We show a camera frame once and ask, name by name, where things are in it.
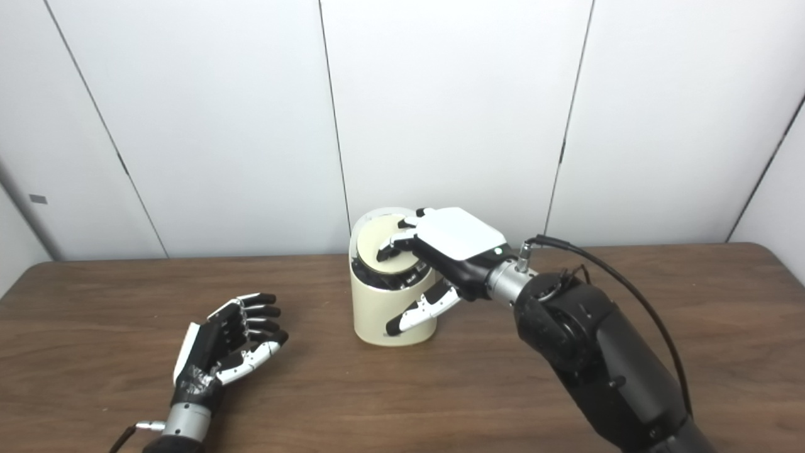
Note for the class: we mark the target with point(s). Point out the cream round bin lid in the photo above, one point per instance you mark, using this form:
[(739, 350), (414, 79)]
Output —
[(371, 242)]

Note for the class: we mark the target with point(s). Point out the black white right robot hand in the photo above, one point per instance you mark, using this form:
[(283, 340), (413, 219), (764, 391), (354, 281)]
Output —
[(456, 236)]

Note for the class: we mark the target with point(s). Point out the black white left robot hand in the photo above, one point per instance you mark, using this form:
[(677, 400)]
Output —
[(204, 352)]

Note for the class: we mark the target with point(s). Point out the cream-colored round bin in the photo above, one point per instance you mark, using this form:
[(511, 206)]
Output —
[(377, 308)]

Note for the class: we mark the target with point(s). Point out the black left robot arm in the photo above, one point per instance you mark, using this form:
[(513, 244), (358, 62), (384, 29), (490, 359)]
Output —
[(185, 425)]

